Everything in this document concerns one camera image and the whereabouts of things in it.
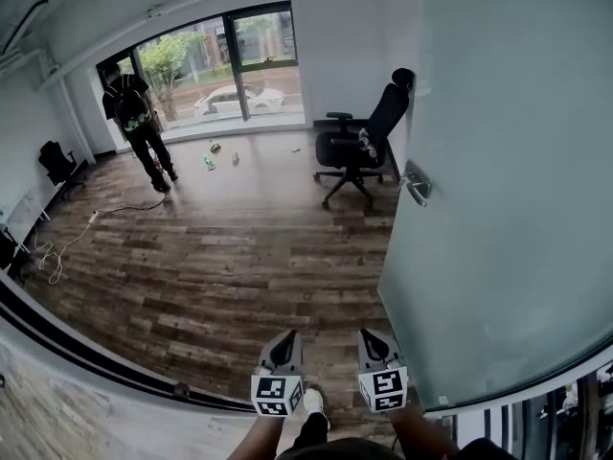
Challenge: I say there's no person's right forearm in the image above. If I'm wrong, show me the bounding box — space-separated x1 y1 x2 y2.
386 403 462 460

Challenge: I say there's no black metal railing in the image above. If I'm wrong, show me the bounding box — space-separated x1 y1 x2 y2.
481 360 613 460

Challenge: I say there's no frosted glass door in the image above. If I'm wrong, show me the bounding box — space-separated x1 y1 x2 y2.
376 0 613 412

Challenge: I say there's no large black framed window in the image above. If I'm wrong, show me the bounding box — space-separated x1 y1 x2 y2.
94 0 307 134

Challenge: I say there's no silver door handle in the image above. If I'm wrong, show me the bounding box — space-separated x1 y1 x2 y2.
398 159 433 209

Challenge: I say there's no white power strip cable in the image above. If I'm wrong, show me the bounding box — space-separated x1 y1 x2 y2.
27 210 101 286

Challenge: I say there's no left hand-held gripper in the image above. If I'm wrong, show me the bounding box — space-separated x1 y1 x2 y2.
250 330 306 419

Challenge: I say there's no person's white shoe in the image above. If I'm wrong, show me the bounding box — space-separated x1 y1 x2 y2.
302 388 332 431

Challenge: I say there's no white car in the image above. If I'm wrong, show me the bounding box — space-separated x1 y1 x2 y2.
193 83 285 117

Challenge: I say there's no large black office chair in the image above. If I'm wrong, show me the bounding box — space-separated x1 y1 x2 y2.
312 66 417 211

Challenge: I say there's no white folding table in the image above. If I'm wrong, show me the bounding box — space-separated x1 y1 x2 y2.
0 188 52 259

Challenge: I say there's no black floor cable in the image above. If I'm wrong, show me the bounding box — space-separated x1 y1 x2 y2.
97 193 168 216

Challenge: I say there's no person's left forearm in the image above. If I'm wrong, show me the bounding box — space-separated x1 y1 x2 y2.
225 413 287 460

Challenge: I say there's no person's black clothing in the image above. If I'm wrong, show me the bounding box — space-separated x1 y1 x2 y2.
275 410 521 460

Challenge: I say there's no small black office chair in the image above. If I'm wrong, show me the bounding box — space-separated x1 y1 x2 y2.
37 139 89 196

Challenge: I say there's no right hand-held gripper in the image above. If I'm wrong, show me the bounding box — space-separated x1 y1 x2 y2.
356 328 410 413

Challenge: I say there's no clear bottle on chair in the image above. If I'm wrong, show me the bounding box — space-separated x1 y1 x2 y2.
358 127 380 161

